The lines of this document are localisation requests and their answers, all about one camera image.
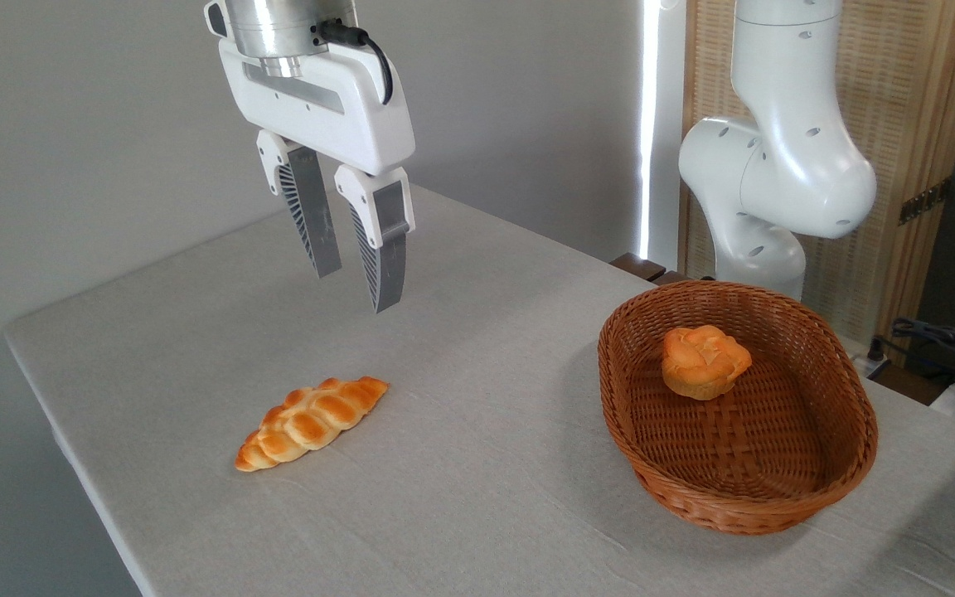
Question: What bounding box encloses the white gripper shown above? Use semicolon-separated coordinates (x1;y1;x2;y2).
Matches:
217;37;417;314

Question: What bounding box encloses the round golden bread bun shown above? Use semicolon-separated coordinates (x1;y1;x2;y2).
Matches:
662;324;753;401

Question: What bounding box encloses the braided bread loaf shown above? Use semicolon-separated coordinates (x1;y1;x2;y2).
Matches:
235;376;390;473

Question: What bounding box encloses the dark wooden furniture piece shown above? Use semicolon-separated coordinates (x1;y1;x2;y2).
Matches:
609;252;690;287

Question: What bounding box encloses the brown wicker basket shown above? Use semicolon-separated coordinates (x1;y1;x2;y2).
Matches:
598;280;880;536

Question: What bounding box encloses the white power strip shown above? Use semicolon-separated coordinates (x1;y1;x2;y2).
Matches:
849;336;894;380

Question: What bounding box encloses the bamboo folding screen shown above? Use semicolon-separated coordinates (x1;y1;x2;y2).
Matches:
681;0;955;349

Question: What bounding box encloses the black screen hinge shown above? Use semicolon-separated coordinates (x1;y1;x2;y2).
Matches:
899;177;953;226

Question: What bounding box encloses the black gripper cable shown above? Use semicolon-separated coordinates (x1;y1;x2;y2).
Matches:
315;18;395;106

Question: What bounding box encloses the black cable bundle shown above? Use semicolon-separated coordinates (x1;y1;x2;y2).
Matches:
890;318;955;391

